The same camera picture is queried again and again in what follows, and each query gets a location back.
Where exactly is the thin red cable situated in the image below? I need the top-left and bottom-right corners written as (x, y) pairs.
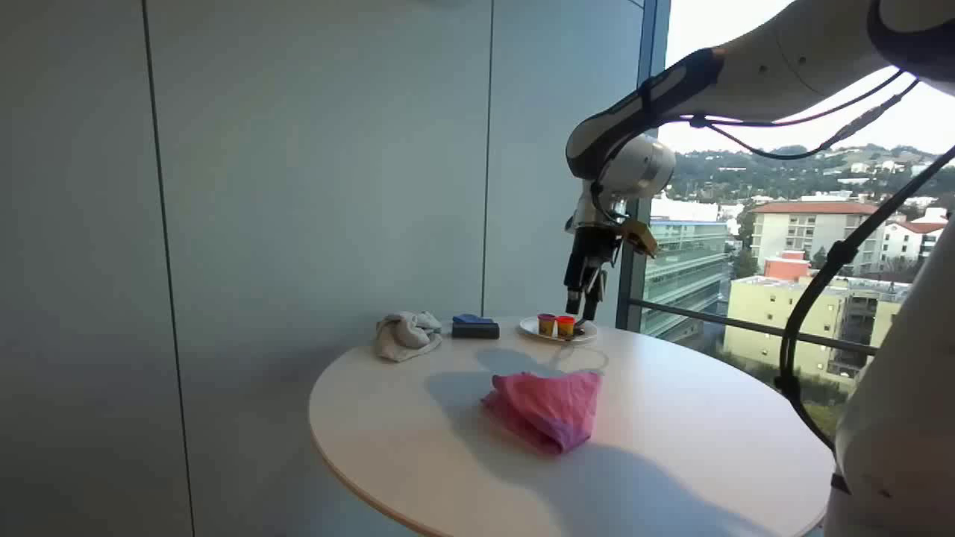
top-left (683, 67), bottom-right (908, 132)

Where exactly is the dark window railing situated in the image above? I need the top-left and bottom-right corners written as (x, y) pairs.
top-left (625, 295), bottom-right (885, 359)

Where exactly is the blue grey window post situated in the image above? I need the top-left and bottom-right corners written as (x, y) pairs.
top-left (613, 0), bottom-right (674, 337)

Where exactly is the white plate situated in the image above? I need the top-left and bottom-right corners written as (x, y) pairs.
top-left (516, 314), bottom-right (600, 347)

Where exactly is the glass office building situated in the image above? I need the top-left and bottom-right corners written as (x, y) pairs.
top-left (640, 195), bottom-right (737, 352)

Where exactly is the small red building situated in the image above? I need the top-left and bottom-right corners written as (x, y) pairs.
top-left (761, 249), bottom-right (819, 286)

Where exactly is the yellow building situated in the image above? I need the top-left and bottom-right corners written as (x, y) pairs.
top-left (722, 276), bottom-right (914, 385)

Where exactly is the white crumpled cloth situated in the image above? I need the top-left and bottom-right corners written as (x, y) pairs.
top-left (371, 307), bottom-right (446, 364)

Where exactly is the thick black cable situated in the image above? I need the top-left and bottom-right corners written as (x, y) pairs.
top-left (774, 143), bottom-right (955, 452)

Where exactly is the dark blue box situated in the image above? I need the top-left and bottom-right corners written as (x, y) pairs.
top-left (450, 314), bottom-right (501, 344)

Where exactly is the thin black cable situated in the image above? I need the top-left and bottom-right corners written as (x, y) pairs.
top-left (701, 79), bottom-right (926, 161)

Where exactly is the pink towel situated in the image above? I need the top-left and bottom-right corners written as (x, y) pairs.
top-left (482, 367), bottom-right (607, 456)

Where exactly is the white red-roofed building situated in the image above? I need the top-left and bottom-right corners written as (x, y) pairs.
top-left (749, 198), bottom-right (891, 277)

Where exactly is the yellowish wrist camera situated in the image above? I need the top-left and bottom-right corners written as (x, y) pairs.
top-left (619, 218), bottom-right (664, 264)

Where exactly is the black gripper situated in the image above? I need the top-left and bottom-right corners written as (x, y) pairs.
top-left (564, 222), bottom-right (625, 325)

